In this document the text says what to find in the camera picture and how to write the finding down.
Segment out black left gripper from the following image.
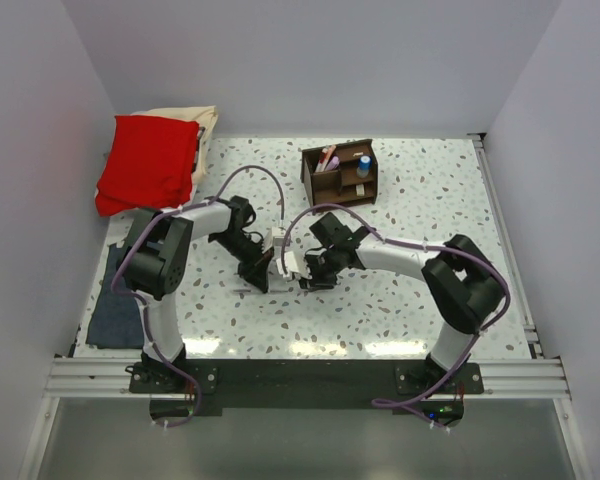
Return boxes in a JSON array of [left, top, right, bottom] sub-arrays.
[[210, 232, 274, 293]]

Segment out brown wooden desk organizer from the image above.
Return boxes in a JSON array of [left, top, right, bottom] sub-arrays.
[[300, 139, 379, 207]]

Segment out red white marker pen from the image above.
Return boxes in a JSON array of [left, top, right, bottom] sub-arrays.
[[314, 146, 331, 173]]

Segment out blue grey stamp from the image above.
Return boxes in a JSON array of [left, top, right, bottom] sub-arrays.
[[356, 155, 372, 178]]

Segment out grey purple pen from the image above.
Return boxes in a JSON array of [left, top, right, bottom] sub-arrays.
[[231, 288, 293, 295]]

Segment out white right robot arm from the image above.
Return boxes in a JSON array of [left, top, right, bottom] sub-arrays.
[[300, 213, 510, 393]]

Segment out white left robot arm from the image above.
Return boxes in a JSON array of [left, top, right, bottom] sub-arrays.
[[111, 196, 274, 392]]

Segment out dark blue denim cloth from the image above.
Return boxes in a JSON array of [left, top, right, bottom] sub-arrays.
[[86, 244, 144, 350]]

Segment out red folded cloth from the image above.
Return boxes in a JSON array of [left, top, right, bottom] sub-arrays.
[[94, 115, 200, 217]]

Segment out beige folded cloth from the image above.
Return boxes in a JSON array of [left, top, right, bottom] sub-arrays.
[[134, 105, 219, 185]]

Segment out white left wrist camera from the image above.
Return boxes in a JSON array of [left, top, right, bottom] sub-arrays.
[[262, 226, 289, 255]]

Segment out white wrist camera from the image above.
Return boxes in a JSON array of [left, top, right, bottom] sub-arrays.
[[276, 251, 310, 281], [262, 226, 289, 255]]

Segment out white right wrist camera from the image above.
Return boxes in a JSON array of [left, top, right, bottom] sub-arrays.
[[276, 251, 310, 281]]

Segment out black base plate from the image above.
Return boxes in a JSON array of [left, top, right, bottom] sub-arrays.
[[128, 357, 483, 426]]

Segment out aluminium rail frame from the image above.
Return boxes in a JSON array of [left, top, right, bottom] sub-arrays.
[[17, 132, 594, 480]]

